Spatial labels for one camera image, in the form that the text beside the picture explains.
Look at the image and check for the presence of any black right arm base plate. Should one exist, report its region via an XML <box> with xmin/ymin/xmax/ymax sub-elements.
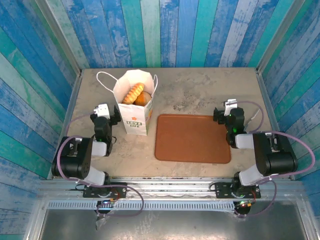
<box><xmin>214</xmin><ymin>181</ymin><xmax>262</xmax><ymax>200</ymax></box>

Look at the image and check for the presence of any slotted grey cable duct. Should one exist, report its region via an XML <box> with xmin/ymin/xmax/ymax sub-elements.
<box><xmin>46</xmin><ymin>200</ymin><xmax>236</xmax><ymax>211</ymax></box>

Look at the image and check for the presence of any aluminium mounting rail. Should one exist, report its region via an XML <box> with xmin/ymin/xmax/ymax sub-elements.
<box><xmin>38</xmin><ymin>176</ymin><xmax>305</xmax><ymax>200</ymax></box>

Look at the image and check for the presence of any white paper bag with handles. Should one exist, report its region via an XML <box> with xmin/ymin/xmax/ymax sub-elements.
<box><xmin>96</xmin><ymin>69</ymin><xmax>159</xmax><ymax>137</ymax></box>

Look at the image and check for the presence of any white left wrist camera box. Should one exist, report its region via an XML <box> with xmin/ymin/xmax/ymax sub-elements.
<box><xmin>93</xmin><ymin>104</ymin><xmax>110</xmax><ymax>120</ymax></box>

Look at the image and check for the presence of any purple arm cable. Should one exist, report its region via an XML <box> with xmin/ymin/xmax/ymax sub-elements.
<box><xmin>56</xmin><ymin>112</ymin><xmax>145</xmax><ymax>218</ymax></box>
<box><xmin>234</xmin><ymin>100</ymin><xmax>316</xmax><ymax>219</ymax></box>

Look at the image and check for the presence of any aluminium table edge rail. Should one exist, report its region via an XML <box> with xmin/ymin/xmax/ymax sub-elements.
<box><xmin>255</xmin><ymin>67</ymin><xmax>296</xmax><ymax>181</ymax></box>
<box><xmin>47</xmin><ymin>73</ymin><xmax>83</xmax><ymax>180</ymax></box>

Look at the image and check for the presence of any brown rectangular tray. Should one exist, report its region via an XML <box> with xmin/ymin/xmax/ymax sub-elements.
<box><xmin>154</xmin><ymin>114</ymin><xmax>232</xmax><ymax>165</ymax></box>

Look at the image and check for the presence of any grey metal base sheet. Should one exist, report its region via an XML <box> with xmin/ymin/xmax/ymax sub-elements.
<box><xmin>23</xmin><ymin>208</ymin><xmax>316</xmax><ymax>240</ymax></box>

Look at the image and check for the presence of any crumpled clear plastic piece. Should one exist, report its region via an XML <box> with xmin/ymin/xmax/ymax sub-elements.
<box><xmin>94</xmin><ymin>212</ymin><xmax>111</xmax><ymax>231</ymax></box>

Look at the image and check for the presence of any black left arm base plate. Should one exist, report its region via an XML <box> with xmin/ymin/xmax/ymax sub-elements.
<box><xmin>82</xmin><ymin>182</ymin><xmax>128</xmax><ymax>199</ymax></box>

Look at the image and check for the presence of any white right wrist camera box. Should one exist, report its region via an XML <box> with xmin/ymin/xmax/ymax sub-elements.
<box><xmin>223</xmin><ymin>98</ymin><xmax>238</xmax><ymax>116</ymax></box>

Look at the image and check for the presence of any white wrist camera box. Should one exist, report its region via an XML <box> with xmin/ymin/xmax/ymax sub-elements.
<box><xmin>93</xmin><ymin>104</ymin><xmax>110</xmax><ymax>120</ymax></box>
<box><xmin>223</xmin><ymin>98</ymin><xmax>238</xmax><ymax>116</ymax></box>

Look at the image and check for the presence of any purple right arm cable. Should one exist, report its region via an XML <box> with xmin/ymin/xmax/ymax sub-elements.
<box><xmin>234</xmin><ymin>100</ymin><xmax>316</xmax><ymax>219</ymax></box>

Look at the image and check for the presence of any long ridged striped fake bread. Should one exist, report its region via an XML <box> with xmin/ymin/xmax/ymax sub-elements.
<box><xmin>121</xmin><ymin>82</ymin><xmax>145</xmax><ymax>105</ymax></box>

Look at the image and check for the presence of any round brown fake bun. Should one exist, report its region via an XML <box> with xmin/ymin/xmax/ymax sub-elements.
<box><xmin>134</xmin><ymin>91</ymin><xmax>153</xmax><ymax>106</ymax></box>

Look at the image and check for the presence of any small circuit board with LEDs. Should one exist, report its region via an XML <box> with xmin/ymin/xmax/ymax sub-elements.
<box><xmin>237</xmin><ymin>199</ymin><xmax>256</xmax><ymax>208</ymax></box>
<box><xmin>98</xmin><ymin>198</ymin><xmax>118</xmax><ymax>206</ymax></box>

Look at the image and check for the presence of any aluminium corner post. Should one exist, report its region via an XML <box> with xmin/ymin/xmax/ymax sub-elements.
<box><xmin>256</xmin><ymin>0</ymin><xmax>306</xmax><ymax>75</ymax></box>
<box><xmin>34</xmin><ymin>0</ymin><xmax>83</xmax><ymax>76</ymax></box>

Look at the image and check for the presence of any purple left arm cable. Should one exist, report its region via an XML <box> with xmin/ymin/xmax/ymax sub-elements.
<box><xmin>56</xmin><ymin>112</ymin><xmax>145</xmax><ymax>218</ymax></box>

